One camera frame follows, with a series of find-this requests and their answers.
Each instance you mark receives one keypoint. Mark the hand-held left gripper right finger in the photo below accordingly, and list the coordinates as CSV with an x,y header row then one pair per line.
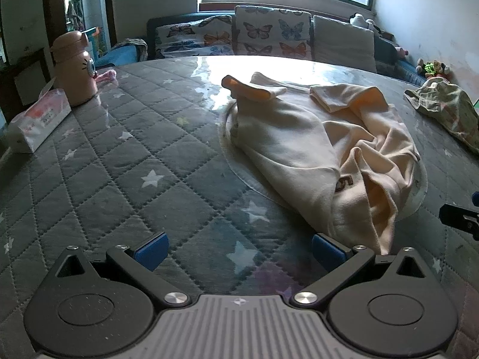
x,y
329,252

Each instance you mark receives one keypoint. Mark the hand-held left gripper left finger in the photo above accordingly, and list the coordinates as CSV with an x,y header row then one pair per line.
x,y
151,250

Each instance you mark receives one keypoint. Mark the cream sweatshirt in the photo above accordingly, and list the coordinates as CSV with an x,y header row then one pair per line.
x,y
292,149

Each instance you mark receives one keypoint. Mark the green floral garment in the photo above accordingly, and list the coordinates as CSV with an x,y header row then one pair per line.
x,y
449,104

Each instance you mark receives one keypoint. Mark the colourful plush toys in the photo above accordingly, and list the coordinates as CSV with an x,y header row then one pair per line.
x,y
432,68

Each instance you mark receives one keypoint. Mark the dark blue sofa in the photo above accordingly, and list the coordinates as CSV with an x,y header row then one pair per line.
x,y
389,60

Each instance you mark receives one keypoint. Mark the white pink tissue pack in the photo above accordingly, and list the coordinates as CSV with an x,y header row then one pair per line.
x,y
37,119

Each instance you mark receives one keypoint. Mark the small pink object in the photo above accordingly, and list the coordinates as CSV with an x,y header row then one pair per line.
x,y
105,76

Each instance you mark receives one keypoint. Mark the pink cartoon water bottle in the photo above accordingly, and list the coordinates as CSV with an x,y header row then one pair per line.
x,y
75,71

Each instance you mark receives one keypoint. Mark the blue blanket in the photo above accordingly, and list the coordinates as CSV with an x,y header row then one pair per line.
x,y
119,56

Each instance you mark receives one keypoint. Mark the plain beige cushion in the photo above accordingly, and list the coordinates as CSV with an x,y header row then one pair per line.
x,y
342,43

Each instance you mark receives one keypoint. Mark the plaid cloth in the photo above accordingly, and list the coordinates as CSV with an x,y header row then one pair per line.
x,y
136,43

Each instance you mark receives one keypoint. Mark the white plush toy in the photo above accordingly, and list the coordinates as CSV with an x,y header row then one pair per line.
x,y
361,20

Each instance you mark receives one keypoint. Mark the dark wooden chair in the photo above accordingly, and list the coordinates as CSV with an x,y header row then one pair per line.
x,y
26,78

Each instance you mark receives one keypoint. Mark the long butterfly print cushion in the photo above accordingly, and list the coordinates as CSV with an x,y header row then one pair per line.
x,y
191,39

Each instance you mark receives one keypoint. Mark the square butterfly print cushion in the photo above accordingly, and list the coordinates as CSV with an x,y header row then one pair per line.
x,y
271,31

